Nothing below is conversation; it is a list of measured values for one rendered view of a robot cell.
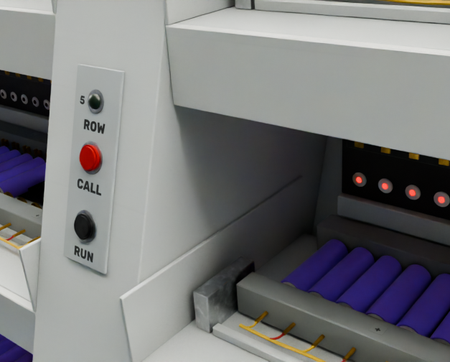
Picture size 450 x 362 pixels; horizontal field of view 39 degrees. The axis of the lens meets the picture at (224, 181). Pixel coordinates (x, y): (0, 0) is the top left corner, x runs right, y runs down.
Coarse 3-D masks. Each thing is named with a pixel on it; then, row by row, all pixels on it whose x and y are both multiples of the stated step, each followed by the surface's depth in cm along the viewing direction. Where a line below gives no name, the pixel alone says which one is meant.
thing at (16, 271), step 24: (24, 120) 72; (48, 120) 69; (0, 240) 53; (0, 264) 50; (24, 264) 42; (0, 288) 47; (24, 288) 47; (0, 312) 48; (24, 312) 45; (24, 336) 46
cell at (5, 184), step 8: (40, 168) 62; (16, 176) 60; (24, 176) 60; (32, 176) 61; (40, 176) 61; (0, 184) 59; (8, 184) 59; (16, 184) 60; (24, 184) 60; (32, 184) 61; (16, 192) 60; (24, 192) 61
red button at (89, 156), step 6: (84, 150) 38; (90, 150) 38; (96, 150) 38; (84, 156) 38; (90, 156) 38; (96, 156) 38; (84, 162) 38; (90, 162) 38; (96, 162) 38; (84, 168) 38; (90, 168) 38
